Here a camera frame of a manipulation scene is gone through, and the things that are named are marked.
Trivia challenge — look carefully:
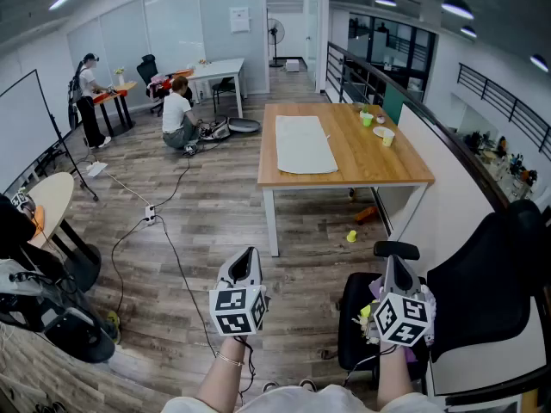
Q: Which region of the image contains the small black chair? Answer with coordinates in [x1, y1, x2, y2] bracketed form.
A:
[210, 77, 238, 114]

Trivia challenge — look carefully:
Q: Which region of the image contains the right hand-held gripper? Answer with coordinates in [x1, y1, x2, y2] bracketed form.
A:
[372, 254, 433, 347]

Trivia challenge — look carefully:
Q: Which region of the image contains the right hand-held gripper cable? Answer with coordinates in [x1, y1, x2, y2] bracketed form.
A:
[343, 344, 398, 387]

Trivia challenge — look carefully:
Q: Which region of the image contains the yellow green toy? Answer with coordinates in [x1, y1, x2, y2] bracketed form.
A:
[351, 301, 381, 344]

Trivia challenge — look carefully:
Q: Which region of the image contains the orange cloth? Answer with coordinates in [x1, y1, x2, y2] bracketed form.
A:
[29, 204, 46, 238]

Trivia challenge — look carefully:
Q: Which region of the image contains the white towel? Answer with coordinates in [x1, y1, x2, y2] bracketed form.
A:
[275, 114, 340, 176]

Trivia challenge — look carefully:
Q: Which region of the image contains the round wooden table black base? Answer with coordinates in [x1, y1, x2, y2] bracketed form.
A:
[92, 81, 139, 139]

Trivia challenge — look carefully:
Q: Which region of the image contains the black balcony railing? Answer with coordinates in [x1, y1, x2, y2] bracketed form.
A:
[456, 62, 551, 163]

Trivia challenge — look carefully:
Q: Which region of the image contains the black standing fan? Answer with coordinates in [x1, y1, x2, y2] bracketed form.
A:
[266, 17, 287, 69]

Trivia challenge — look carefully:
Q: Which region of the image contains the wooden table with white legs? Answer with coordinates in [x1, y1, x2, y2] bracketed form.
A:
[257, 102, 436, 257]

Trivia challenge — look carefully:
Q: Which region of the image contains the hand-held gripper cable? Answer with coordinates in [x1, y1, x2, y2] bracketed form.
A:
[343, 344, 398, 387]
[234, 336, 258, 405]

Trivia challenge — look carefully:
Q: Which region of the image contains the gray open equipment case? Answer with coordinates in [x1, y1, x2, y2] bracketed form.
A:
[200, 116, 263, 142]

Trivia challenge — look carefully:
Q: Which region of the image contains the pink clothes pile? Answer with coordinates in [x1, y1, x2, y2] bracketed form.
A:
[147, 73, 174, 99]

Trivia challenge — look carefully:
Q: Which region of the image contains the orange floor object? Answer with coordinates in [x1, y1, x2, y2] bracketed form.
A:
[354, 206, 381, 225]

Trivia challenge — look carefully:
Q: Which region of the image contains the round beige table black base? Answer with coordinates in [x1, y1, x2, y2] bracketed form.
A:
[25, 172, 102, 293]

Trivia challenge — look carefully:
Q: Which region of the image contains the green panel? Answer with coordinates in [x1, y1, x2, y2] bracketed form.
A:
[381, 82, 408, 125]

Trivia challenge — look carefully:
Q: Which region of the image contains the white floor cable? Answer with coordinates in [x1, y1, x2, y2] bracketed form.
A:
[101, 168, 150, 208]

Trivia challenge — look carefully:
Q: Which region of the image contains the person's left forearm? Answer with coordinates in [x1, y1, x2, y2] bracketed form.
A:
[195, 336, 255, 413]

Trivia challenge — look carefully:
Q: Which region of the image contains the cluttered lower floor desk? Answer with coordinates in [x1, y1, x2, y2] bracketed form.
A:
[467, 129, 540, 202]

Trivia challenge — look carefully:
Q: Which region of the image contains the thin metal bracelet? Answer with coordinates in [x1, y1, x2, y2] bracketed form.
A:
[214, 351, 245, 367]

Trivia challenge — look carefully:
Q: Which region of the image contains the left hand-held gripper cable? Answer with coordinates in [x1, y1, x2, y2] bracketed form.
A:
[234, 336, 258, 405]

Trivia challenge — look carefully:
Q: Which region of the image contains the black metal railing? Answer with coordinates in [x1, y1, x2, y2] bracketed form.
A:
[325, 40, 551, 215]

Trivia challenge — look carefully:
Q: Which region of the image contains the person's right forearm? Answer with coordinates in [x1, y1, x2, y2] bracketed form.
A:
[377, 344, 415, 410]

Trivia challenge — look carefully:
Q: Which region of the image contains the black high-back office chair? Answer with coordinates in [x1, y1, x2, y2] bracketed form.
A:
[136, 53, 171, 118]

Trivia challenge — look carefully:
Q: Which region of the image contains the white paper poster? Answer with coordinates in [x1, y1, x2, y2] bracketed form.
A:
[228, 6, 251, 34]

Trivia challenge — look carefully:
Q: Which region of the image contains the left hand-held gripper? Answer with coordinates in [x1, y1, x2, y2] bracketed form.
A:
[209, 246, 269, 337]

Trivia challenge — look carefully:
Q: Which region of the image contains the black floor cable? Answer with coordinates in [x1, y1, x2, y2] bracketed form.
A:
[153, 155, 193, 210]
[110, 217, 150, 316]
[153, 214, 217, 359]

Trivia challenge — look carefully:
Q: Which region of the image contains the red orange mat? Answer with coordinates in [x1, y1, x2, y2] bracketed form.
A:
[93, 88, 128, 105]

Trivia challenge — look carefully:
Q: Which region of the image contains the white desk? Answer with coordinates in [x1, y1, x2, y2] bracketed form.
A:
[174, 57, 245, 119]

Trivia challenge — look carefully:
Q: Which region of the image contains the person's white shirt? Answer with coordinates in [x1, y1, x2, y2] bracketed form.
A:
[161, 384, 447, 413]

